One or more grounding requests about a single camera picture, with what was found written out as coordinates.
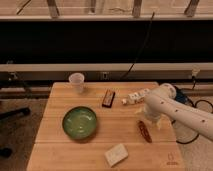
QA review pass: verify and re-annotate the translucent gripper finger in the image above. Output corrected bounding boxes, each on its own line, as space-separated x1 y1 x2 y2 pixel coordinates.
135 107 145 115
152 118 162 130

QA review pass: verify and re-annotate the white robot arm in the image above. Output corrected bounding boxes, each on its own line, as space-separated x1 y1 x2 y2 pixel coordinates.
136 83 213 141

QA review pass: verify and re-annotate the green ceramic bowl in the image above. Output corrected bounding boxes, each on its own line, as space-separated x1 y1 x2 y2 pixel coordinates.
62 106 98 140

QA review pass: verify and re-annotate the white power strip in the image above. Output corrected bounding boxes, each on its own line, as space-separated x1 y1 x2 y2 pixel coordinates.
121 88 150 105

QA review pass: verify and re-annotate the blue box on floor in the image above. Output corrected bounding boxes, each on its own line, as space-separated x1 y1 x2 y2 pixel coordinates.
175 88 187 104

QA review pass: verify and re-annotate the dark chocolate bar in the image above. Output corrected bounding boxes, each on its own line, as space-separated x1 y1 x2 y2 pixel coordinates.
102 89 115 108

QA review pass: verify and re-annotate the beige sponge block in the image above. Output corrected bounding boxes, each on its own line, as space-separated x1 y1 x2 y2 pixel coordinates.
105 144 128 167

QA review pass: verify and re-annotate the translucent plastic cup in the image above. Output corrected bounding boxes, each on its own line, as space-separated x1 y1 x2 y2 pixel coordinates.
69 73 85 93

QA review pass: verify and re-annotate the black office chair base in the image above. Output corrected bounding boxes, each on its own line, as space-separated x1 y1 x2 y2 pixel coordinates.
0 60 51 158

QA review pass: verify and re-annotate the black cable on floor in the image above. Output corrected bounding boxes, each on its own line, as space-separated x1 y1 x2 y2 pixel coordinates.
171 74 213 145

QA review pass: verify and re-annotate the black hanging cable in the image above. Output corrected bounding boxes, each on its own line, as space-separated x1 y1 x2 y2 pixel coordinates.
120 11 156 81

